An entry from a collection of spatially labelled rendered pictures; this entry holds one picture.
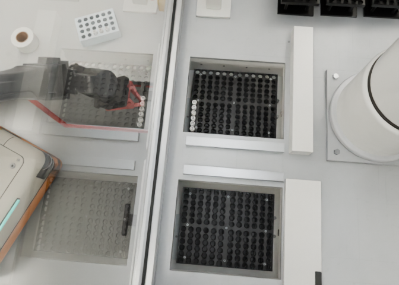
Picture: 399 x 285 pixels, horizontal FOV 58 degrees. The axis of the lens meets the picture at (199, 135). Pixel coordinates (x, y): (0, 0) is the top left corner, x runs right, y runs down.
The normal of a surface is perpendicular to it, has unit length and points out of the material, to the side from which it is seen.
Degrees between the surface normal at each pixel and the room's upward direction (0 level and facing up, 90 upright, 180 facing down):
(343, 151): 0
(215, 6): 90
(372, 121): 90
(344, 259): 0
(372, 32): 0
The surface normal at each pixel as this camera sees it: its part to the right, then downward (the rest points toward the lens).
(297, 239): -0.01, -0.25
